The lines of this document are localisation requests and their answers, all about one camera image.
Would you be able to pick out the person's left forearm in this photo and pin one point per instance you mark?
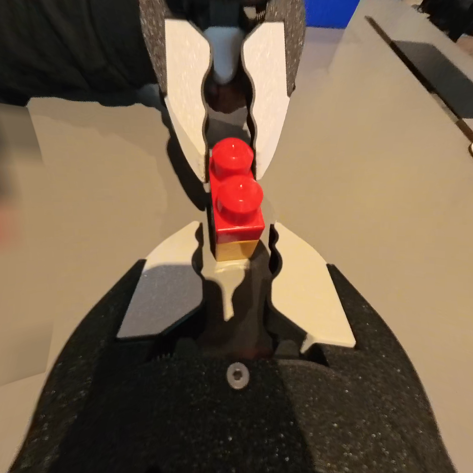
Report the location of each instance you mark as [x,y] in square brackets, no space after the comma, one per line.
[74,44]

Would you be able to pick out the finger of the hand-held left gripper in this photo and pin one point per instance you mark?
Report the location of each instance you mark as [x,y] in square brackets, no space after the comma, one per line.
[184,92]
[268,85]

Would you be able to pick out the blue plastic block bin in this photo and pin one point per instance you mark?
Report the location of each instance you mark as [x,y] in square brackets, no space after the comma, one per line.
[330,13]

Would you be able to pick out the red two-stud mega block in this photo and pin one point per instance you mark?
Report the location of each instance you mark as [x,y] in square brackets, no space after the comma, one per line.
[236,207]

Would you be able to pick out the yellow one-stud mega block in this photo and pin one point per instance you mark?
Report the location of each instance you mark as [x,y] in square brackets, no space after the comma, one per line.
[234,251]

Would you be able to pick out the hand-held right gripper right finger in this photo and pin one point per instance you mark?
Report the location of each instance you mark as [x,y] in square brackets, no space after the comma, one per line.
[310,295]

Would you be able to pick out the person's left hand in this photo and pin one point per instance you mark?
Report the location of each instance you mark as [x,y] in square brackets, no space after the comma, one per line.
[221,98]

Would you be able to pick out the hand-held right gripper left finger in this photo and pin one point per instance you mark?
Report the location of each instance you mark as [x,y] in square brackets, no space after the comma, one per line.
[162,292]

